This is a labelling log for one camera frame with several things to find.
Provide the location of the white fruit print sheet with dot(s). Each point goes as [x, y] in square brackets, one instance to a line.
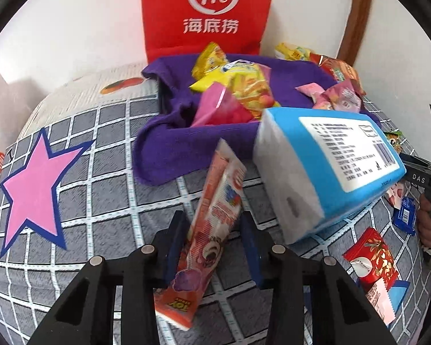
[104, 90]

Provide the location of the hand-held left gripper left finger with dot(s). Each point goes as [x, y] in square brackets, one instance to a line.
[174, 239]

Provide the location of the small blue snack packet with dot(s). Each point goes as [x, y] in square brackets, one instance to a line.
[405, 216]

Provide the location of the grey checked bed sheet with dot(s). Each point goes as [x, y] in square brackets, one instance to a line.
[111, 222]

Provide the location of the person's right hand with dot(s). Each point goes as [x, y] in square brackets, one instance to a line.
[426, 219]

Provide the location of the purple cloth basket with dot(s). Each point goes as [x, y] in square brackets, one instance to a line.
[165, 151]

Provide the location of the small red snack packet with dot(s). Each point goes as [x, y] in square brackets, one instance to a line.
[371, 258]

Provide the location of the green snack packet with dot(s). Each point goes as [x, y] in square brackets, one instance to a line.
[393, 139]

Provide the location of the pale pink snack packet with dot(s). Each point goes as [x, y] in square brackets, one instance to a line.
[310, 92]

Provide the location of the magenta snack packet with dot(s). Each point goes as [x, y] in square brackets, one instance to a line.
[215, 111]

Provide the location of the pink paper star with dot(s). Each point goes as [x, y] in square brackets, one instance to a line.
[32, 190]

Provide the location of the red paper bag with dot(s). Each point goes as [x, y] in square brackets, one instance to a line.
[208, 10]

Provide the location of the orange chips bag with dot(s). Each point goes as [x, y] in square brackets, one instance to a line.
[339, 70]

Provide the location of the red white strawberry snack packet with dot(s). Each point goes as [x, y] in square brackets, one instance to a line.
[395, 194]

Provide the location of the blue paper star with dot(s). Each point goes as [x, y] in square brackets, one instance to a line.
[400, 289]

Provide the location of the blue tissue box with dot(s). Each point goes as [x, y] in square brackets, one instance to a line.
[327, 172]

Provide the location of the brown wooden door frame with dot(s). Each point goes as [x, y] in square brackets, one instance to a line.
[355, 14]

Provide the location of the long pink snack packet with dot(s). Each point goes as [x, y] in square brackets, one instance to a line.
[215, 194]

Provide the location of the yellow fries snack packet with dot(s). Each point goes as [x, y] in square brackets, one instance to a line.
[249, 82]

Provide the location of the yellow chips bag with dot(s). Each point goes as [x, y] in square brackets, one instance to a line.
[292, 51]

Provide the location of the large pink snack packet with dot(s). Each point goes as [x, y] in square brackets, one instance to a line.
[380, 302]

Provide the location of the yellow orange snack packet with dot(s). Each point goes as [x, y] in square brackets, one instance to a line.
[210, 59]

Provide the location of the pink cartoon print snack packet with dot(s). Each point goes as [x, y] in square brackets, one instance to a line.
[344, 97]

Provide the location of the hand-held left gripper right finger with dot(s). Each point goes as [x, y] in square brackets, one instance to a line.
[252, 246]

